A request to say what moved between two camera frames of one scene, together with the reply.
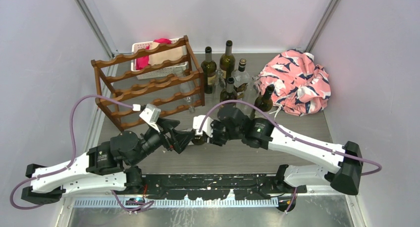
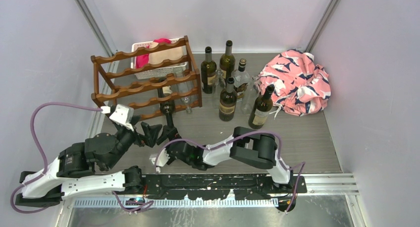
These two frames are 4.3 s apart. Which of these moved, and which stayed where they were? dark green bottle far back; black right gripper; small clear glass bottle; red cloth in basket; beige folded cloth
Moved: black right gripper
Stayed: dark green bottle far back; beige folded cloth; red cloth in basket; small clear glass bottle
